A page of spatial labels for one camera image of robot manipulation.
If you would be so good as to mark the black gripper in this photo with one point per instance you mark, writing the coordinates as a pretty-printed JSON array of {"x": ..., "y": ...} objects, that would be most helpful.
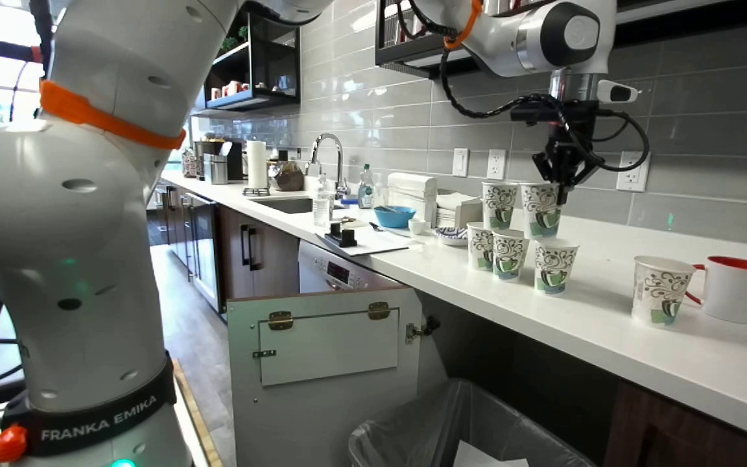
[{"x": 570, "y": 130}]

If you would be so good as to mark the white cutting board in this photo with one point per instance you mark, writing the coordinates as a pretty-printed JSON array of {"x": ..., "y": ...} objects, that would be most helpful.
[{"x": 372, "y": 246}]

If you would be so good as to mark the brown base cabinet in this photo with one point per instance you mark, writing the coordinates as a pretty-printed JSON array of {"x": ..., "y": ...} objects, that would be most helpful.
[
  {"x": 257, "y": 255},
  {"x": 692, "y": 431}
]

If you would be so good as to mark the black undercounter fridge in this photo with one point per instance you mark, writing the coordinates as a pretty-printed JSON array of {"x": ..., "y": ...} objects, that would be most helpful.
[{"x": 196, "y": 243}]

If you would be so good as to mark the dish soap bottle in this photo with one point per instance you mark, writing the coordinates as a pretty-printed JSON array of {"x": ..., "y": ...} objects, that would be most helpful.
[{"x": 363, "y": 187}]

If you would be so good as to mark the white mug red inside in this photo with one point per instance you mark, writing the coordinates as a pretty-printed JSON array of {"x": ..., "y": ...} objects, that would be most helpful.
[{"x": 734, "y": 289}]

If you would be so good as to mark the white wall outlet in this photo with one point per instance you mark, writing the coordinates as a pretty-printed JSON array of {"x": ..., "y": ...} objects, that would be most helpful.
[
  {"x": 635, "y": 181},
  {"x": 497, "y": 165}
]

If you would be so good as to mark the glass coffee pot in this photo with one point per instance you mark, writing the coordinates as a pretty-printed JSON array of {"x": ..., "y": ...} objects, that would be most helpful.
[{"x": 286, "y": 173}]

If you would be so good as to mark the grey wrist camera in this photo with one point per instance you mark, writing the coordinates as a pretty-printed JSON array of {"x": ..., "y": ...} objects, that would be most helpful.
[{"x": 621, "y": 93}]

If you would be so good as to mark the white paper sheet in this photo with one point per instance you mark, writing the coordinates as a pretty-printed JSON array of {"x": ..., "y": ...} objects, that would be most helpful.
[{"x": 486, "y": 455}]

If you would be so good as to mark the white square containers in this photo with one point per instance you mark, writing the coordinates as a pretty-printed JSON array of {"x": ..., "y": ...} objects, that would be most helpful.
[{"x": 460, "y": 211}]

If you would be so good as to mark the steel sink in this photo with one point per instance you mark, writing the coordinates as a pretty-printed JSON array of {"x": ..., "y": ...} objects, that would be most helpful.
[{"x": 284, "y": 203}]

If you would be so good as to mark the black plastic holder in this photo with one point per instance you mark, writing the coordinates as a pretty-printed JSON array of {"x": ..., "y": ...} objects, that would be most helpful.
[{"x": 340, "y": 234}]

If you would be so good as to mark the black wall shelf unit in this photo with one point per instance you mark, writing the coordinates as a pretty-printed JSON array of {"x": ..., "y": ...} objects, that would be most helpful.
[{"x": 251, "y": 52}]

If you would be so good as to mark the white paper towel roll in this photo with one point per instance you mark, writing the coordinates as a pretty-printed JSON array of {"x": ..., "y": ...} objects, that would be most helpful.
[{"x": 257, "y": 165}]

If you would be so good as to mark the long dark wall shelf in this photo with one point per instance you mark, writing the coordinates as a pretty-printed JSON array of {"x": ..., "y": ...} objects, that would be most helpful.
[{"x": 692, "y": 16}]

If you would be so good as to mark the small patterned bowl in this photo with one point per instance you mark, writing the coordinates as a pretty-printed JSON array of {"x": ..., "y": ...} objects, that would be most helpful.
[{"x": 451, "y": 238}]

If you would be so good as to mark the blue bowl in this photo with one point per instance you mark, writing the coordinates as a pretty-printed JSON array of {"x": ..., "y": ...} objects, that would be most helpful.
[{"x": 393, "y": 216}]

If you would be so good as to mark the grey trash bin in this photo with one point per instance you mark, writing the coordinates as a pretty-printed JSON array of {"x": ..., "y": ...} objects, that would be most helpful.
[{"x": 442, "y": 431}]

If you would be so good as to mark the steel dishwasher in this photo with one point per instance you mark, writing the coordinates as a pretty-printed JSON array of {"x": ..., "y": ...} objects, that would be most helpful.
[{"x": 331, "y": 273}]

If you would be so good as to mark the clear water bottle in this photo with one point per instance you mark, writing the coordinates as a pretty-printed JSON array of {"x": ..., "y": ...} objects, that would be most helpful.
[{"x": 323, "y": 202}]

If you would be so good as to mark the black coffee machine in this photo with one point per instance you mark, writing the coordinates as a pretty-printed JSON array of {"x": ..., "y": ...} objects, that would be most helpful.
[{"x": 222, "y": 156}]

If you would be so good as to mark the open cabinet door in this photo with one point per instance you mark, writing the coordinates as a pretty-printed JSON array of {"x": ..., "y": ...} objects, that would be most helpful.
[{"x": 331, "y": 390}]

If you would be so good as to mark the small white cup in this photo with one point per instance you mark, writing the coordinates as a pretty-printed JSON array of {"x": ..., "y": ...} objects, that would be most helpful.
[{"x": 415, "y": 226}]

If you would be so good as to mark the white wall switch plate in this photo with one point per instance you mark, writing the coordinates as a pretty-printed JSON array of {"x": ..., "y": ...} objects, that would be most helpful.
[{"x": 460, "y": 163}]

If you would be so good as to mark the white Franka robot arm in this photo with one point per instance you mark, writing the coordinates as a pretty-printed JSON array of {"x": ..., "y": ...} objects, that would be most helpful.
[{"x": 70, "y": 261}]

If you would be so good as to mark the chrome faucet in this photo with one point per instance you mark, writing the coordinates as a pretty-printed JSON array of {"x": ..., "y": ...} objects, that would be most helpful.
[{"x": 340, "y": 171}]

